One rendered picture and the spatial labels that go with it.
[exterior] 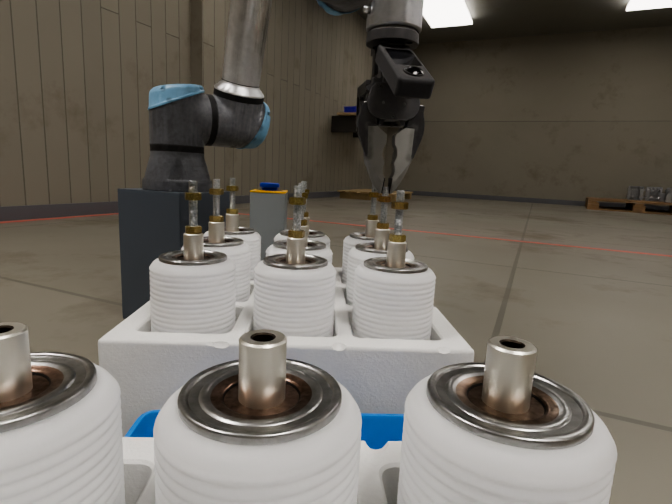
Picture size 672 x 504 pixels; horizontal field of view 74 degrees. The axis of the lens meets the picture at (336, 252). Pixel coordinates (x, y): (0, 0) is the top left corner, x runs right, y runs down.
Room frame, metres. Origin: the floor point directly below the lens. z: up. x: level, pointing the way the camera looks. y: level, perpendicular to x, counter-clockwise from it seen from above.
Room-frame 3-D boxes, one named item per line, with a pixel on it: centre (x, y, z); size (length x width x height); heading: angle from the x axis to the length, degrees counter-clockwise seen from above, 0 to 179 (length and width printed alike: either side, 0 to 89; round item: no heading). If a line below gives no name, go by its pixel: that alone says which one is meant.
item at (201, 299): (0.50, 0.16, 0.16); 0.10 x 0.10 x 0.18
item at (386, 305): (0.51, -0.07, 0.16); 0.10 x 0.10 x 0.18
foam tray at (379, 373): (0.63, 0.05, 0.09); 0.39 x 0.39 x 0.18; 3
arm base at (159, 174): (1.02, 0.37, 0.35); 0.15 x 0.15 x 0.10
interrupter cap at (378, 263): (0.51, -0.07, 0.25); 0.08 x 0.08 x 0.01
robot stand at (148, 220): (1.02, 0.37, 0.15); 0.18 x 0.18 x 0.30; 66
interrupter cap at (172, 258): (0.50, 0.16, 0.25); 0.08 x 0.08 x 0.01
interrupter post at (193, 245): (0.50, 0.16, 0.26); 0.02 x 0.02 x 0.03
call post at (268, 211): (0.91, 0.14, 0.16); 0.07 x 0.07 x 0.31; 3
